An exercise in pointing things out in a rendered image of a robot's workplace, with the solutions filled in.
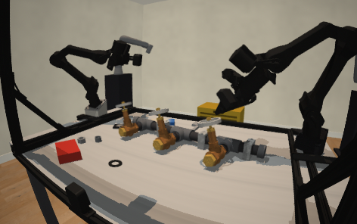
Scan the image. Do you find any red block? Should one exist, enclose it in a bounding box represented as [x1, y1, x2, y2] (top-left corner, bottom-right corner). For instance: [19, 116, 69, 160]
[55, 139, 82, 164]

